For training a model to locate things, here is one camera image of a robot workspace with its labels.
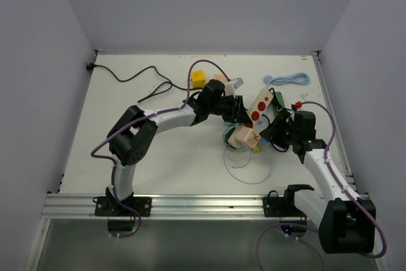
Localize beige dragon cube adapter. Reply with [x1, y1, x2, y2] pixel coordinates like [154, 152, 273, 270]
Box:
[213, 74, 228, 84]

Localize aluminium front rail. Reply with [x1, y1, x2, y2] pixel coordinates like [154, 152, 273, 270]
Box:
[40, 194, 265, 220]

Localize yellow cube socket adapter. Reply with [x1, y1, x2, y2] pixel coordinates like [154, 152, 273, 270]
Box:
[190, 70, 206, 89]

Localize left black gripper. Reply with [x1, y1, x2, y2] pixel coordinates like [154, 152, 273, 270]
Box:
[208, 95, 251, 124]

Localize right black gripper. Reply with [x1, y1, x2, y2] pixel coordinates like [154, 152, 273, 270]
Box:
[259, 114, 299, 149]

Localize black power strip cable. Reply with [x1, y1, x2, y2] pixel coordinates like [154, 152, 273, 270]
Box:
[84, 63, 291, 154]

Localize beige power strip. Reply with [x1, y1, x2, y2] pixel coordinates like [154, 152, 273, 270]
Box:
[228, 89, 273, 149]

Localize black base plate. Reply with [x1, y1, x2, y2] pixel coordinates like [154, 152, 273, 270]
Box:
[93, 196, 152, 217]
[262, 196, 305, 218]

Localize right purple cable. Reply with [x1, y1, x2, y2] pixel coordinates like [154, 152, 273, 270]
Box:
[256, 100, 388, 271]

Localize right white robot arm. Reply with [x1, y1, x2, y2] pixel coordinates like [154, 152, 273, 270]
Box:
[260, 109, 376, 254]

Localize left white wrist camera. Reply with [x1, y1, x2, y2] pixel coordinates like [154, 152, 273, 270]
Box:
[225, 77, 244, 96]

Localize green power strip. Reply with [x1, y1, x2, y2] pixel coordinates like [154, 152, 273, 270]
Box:
[270, 89, 285, 117]

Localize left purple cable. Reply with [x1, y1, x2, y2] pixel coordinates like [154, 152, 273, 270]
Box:
[91, 60, 229, 239]

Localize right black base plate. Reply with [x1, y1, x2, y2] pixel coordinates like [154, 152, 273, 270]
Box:
[262, 196, 305, 218]

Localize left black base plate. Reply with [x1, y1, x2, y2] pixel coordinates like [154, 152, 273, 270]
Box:
[93, 196, 152, 217]

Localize light blue coiled cable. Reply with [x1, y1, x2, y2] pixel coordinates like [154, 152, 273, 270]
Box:
[263, 72, 311, 89]

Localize purple cable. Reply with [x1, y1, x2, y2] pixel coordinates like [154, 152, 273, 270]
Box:
[91, 60, 229, 239]
[256, 100, 388, 271]

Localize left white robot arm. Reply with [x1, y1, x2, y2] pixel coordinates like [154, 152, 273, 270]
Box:
[106, 80, 252, 216]

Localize small yellow adapter plug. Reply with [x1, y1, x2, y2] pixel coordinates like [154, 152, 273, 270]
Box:
[251, 145, 262, 154]

